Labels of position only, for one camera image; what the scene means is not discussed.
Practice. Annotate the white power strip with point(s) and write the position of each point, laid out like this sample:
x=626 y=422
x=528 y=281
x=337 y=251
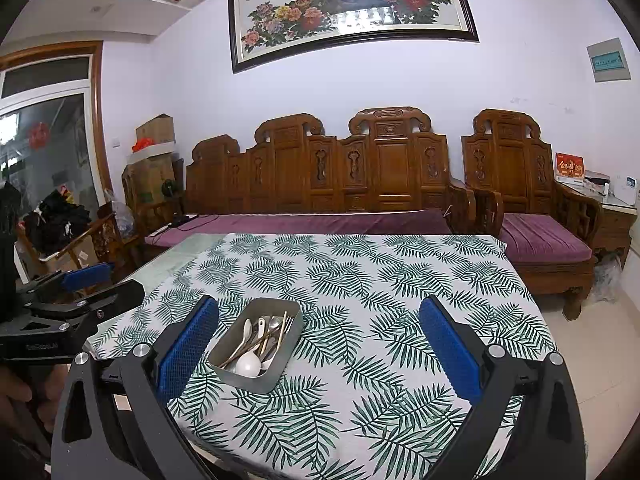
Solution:
x=159 y=231

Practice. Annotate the white plastic bag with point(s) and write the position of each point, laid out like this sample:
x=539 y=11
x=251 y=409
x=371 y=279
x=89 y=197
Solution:
x=607 y=277

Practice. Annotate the wooden side table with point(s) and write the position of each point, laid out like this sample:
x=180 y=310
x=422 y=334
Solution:
x=612 y=230

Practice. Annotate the grey wall electrical panel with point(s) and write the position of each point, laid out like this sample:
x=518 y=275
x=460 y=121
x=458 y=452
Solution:
x=609 y=62

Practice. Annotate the metal spoon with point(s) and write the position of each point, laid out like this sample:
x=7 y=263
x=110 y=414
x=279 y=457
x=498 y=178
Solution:
x=276 y=324

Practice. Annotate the red gift box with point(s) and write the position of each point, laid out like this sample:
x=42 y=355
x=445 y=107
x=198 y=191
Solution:
x=570 y=165

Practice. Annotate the framed peacock flower painting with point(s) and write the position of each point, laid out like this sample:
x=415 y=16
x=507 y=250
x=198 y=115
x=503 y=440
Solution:
x=350 y=5

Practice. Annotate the pile of dark clothes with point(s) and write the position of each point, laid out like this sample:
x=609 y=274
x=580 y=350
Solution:
x=55 y=225

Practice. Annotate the green leaf print tablecloth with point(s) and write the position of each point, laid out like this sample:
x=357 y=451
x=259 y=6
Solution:
x=375 y=270

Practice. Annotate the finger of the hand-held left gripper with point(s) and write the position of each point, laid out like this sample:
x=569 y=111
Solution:
x=87 y=276
x=120 y=294

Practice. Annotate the white carton blue label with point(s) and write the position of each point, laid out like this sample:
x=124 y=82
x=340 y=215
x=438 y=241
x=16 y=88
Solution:
x=629 y=190

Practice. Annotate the small cardboard box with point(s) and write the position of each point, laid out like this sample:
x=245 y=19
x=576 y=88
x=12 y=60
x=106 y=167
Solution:
x=157 y=130

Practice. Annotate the clear plastic bag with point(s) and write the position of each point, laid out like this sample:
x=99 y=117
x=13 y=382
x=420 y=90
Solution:
x=121 y=217

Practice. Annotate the white foam board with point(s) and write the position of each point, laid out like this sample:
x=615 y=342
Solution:
x=155 y=152

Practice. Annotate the wooden chair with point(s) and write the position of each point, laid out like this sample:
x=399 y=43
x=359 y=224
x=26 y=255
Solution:
x=100 y=240

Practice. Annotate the person's left hand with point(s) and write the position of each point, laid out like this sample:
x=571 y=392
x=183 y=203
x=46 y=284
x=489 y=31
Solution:
x=17 y=390

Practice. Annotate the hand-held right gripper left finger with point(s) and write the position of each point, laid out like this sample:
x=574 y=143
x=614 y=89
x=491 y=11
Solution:
x=187 y=355

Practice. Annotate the large white soup spoon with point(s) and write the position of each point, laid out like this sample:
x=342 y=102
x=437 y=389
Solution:
x=248 y=364

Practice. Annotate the grey metal rectangular tray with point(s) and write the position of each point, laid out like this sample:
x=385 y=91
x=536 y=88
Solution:
x=285 y=355

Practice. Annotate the carved wooden armchair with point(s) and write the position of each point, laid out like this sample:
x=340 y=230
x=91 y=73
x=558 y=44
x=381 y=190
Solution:
x=505 y=160

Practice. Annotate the long purple sofa cushion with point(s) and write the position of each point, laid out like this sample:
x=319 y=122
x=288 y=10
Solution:
x=300 y=222

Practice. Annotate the carved wooden sofa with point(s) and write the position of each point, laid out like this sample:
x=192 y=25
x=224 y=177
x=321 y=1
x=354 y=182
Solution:
x=380 y=165

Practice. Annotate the red hanging decoration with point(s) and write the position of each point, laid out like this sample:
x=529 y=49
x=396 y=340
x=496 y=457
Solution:
x=39 y=135

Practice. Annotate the red plastic bag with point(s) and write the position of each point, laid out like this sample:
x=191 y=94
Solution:
x=141 y=145

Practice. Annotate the small white plastic spoon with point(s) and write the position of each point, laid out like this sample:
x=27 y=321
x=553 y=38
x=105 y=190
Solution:
x=246 y=329

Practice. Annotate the wood framed glass door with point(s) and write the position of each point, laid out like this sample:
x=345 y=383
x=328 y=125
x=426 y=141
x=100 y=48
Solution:
x=55 y=160

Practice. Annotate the flat white box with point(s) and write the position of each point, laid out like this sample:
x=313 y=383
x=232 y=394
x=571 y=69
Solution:
x=595 y=180

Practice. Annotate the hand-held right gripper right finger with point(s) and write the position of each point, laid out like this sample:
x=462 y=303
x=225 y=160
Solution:
x=450 y=355

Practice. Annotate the square purple seat cushion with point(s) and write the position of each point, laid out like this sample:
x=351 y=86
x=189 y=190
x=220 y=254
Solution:
x=540 y=240

